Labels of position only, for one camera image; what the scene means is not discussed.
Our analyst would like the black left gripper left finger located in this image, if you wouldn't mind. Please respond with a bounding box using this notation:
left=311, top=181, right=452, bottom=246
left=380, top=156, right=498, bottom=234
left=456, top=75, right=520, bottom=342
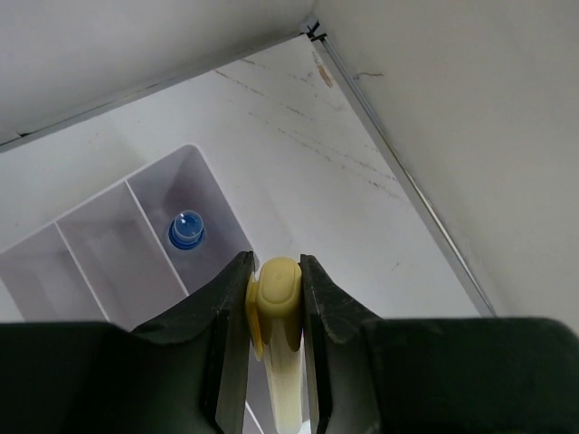
left=1, top=251, right=254, bottom=433

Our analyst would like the yellow highlighter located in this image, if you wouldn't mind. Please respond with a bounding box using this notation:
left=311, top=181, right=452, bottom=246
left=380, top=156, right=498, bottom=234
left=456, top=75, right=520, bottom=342
left=245, top=257, right=303, bottom=433

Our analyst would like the white compartment organizer box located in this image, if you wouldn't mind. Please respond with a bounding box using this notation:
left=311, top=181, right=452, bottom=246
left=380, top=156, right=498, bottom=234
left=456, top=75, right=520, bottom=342
left=1, top=145, right=258, bottom=331

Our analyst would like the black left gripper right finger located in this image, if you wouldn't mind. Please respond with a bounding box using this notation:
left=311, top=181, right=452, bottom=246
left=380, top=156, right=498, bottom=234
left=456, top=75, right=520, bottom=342
left=299, top=255, right=578, bottom=433

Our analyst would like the clear bottle blue cap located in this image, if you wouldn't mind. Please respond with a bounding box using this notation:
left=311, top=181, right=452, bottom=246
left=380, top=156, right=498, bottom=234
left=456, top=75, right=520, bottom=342
left=167, top=210, right=205, bottom=250

